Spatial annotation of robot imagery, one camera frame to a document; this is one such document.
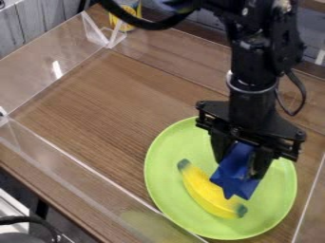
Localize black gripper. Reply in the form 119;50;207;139
195;101;306;179

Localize blue star-shaped block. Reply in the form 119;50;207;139
210;142;261;200

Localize yellow toy banana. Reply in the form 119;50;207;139
177;159;247;219

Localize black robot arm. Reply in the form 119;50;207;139
100;0;306;179

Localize green plate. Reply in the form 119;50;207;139
143;118;297;240

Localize yellow printed can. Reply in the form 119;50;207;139
108;0;143;32

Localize clear acrylic corner bracket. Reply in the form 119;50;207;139
82;11;127;49

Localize clear acrylic enclosure wall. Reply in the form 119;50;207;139
0;9;325;243

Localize black cable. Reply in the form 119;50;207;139
0;215;61;243

